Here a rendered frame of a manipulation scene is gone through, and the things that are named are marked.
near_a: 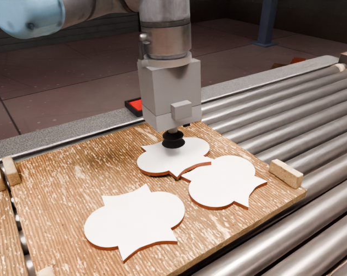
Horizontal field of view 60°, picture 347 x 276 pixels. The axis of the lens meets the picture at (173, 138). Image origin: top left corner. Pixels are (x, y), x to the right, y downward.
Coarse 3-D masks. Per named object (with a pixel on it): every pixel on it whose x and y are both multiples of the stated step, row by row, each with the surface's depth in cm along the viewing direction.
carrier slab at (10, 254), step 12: (0, 192) 49; (0, 204) 46; (0, 216) 44; (12, 216) 44; (0, 228) 42; (12, 228) 42; (0, 240) 41; (12, 240) 41; (0, 252) 39; (12, 252) 39; (0, 264) 37; (12, 264) 37; (24, 264) 38
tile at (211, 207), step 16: (224, 160) 55; (240, 160) 55; (192, 176) 51; (208, 176) 51; (224, 176) 51; (240, 176) 51; (192, 192) 48; (208, 192) 48; (224, 192) 48; (240, 192) 48; (208, 208) 45; (224, 208) 45
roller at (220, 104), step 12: (312, 72) 102; (324, 72) 103; (336, 72) 106; (276, 84) 93; (288, 84) 95; (240, 96) 86; (252, 96) 87; (204, 108) 79; (216, 108) 81; (108, 132) 69; (72, 144) 64; (36, 156) 60
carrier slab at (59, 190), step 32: (128, 128) 66; (192, 128) 66; (32, 160) 56; (64, 160) 56; (96, 160) 56; (128, 160) 56; (256, 160) 56; (32, 192) 49; (64, 192) 49; (96, 192) 49; (128, 192) 49; (256, 192) 49; (288, 192) 49; (32, 224) 43; (64, 224) 43; (192, 224) 43; (224, 224) 43; (256, 224) 44; (32, 256) 38; (64, 256) 38; (96, 256) 38; (160, 256) 38; (192, 256) 38
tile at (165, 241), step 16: (144, 192) 48; (160, 192) 48; (112, 208) 45; (128, 208) 45; (144, 208) 45; (160, 208) 45; (176, 208) 45; (96, 224) 42; (112, 224) 42; (128, 224) 42; (144, 224) 42; (160, 224) 42; (176, 224) 42; (96, 240) 40; (112, 240) 40; (128, 240) 40; (144, 240) 40; (160, 240) 40; (176, 240) 40; (128, 256) 38
